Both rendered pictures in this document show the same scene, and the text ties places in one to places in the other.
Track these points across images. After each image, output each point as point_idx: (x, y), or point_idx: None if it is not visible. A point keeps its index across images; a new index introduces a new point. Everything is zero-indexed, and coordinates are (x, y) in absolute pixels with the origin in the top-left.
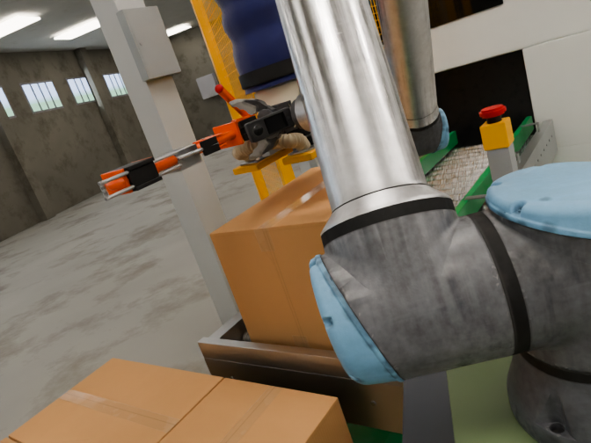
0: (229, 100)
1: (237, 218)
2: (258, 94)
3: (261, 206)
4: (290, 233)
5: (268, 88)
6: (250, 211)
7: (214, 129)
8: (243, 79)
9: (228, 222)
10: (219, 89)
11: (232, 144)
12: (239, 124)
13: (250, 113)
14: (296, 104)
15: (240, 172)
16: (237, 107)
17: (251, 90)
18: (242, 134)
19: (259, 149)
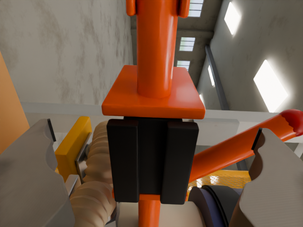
0: (246, 141)
1: (4, 87)
2: (196, 213)
3: (6, 138)
4: None
5: None
6: (11, 117)
7: (181, 68)
8: (232, 195)
9: (2, 67)
10: (301, 119)
11: (119, 83)
12: (187, 125)
13: (247, 197)
14: None
15: (75, 124)
16: (265, 145)
17: (211, 203)
18: (142, 123)
19: (22, 165)
